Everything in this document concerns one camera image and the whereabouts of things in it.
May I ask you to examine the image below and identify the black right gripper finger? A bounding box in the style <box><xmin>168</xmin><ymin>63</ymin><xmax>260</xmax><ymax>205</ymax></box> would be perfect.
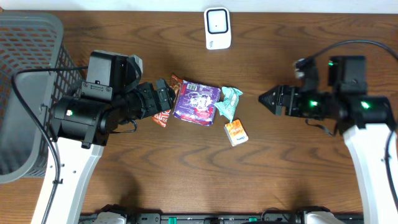
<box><xmin>259</xmin><ymin>85</ymin><xmax>282</xmax><ymax>105</ymax></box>
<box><xmin>261</xmin><ymin>102</ymin><xmax>282</xmax><ymax>115</ymax></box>

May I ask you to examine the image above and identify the orange chocolate bar wrapper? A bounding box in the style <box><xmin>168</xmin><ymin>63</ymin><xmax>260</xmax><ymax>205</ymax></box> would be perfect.
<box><xmin>152</xmin><ymin>73</ymin><xmax>183</xmax><ymax>128</ymax></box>

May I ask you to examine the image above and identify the small orange white box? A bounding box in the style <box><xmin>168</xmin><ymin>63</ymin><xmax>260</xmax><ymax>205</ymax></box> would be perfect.
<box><xmin>224</xmin><ymin>119</ymin><xmax>249</xmax><ymax>146</ymax></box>

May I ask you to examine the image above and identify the teal snack packet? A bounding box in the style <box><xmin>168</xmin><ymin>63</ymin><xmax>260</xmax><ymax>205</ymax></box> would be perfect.
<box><xmin>215</xmin><ymin>86</ymin><xmax>243</xmax><ymax>123</ymax></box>

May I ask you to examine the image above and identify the purple snack packet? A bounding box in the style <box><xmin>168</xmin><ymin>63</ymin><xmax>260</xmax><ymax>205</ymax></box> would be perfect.
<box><xmin>173</xmin><ymin>80</ymin><xmax>221</xmax><ymax>126</ymax></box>

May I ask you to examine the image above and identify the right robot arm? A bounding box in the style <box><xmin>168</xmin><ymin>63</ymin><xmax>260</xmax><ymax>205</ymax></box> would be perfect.
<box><xmin>259</xmin><ymin>56</ymin><xmax>397</xmax><ymax>223</ymax></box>

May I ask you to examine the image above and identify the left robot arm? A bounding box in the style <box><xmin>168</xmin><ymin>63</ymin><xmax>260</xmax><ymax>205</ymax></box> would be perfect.
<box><xmin>32</xmin><ymin>50</ymin><xmax>176</xmax><ymax>223</ymax></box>

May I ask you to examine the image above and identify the white barcode scanner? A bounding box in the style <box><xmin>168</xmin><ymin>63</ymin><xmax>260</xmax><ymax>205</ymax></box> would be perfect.
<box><xmin>203</xmin><ymin>7</ymin><xmax>232</xmax><ymax>50</ymax></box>

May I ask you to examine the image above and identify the grey plastic mesh basket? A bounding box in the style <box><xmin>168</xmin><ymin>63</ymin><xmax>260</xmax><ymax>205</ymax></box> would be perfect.
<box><xmin>1</xmin><ymin>12</ymin><xmax>81</xmax><ymax>184</ymax></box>

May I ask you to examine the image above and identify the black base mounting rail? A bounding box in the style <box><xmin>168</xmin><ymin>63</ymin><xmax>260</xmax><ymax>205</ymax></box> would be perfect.
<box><xmin>78</xmin><ymin>211</ymin><xmax>364</xmax><ymax>224</ymax></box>

